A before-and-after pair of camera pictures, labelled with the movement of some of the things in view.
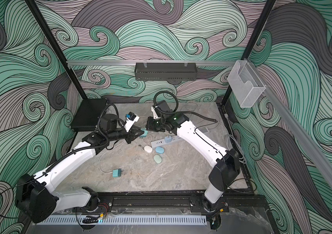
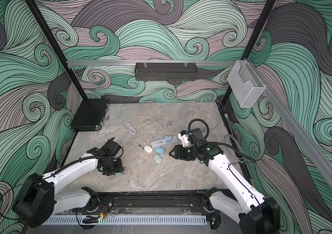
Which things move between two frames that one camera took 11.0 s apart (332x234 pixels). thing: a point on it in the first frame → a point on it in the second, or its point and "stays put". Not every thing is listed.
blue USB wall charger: x=168 y=139 stays put
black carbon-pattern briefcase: x=87 y=116 stays put
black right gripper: x=150 y=125 → x=178 y=152
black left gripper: x=131 y=133 → x=119 y=169
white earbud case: x=148 y=148 stays put
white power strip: x=167 y=139 stays put
